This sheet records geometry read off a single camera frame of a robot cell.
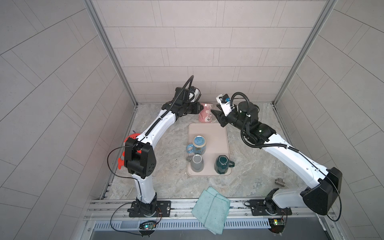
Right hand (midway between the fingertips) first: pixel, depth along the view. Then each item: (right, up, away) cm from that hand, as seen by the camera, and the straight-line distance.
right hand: (214, 107), depth 71 cm
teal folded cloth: (-1, -49, -1) cm, 49 cm away
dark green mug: (+5, -29, +5) cm, 29 cm away
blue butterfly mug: (-8, -21, +11) cm, 25 cm away
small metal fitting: (+35, -39, +7) cm, 53 cm away
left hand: (-4, +2, +13) cm, 14 cm away
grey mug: (-8, -29, +7) cm, 31 cm away
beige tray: (+4, -22, +23) cm, 32 cm away
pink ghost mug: (-3, -4, +13) cm, 14 cm away
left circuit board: (-29, -52, -6) cm, 60 cm away
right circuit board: (+29, -54, -3) cm, 62 cm away
